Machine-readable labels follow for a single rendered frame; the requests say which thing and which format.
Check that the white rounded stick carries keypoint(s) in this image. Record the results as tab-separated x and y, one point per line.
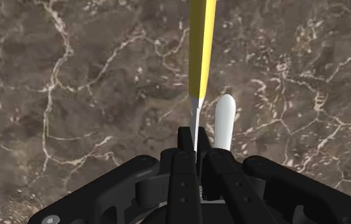
224	121

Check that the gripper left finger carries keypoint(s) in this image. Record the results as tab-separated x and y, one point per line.
150	192

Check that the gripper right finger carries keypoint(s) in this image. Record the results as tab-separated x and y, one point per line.
256	192

